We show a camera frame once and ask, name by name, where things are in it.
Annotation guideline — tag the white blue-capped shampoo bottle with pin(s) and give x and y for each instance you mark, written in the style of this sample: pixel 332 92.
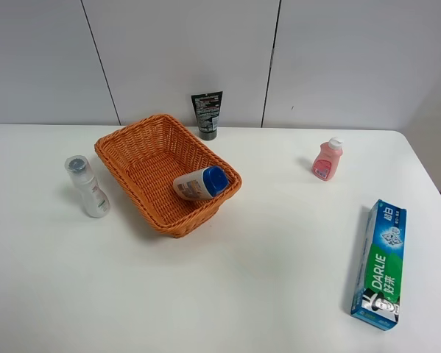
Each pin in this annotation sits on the white blue-capped shampoo bottle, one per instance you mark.
pixel 201 185

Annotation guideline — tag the orange wicker basket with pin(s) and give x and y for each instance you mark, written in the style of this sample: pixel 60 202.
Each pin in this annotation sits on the orange wicker basket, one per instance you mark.
pixel 146 157

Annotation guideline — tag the Darlie toothpaste box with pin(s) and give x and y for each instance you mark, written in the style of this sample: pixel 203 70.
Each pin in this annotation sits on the Darlie toothpaste box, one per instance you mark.
pixel 377 294

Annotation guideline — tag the black facial cleanser tube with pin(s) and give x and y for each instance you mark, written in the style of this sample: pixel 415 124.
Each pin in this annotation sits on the black facial cleanser tube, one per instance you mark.
pixel 207 108

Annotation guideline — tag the pink liquid bottle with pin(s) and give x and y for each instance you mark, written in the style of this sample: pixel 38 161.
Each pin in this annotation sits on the pink liquid bottle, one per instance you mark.
pixel 326 163

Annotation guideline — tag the white bottle clear cap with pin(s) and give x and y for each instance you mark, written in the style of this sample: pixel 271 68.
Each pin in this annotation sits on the white bottle clear cap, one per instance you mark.
pixel 95 201

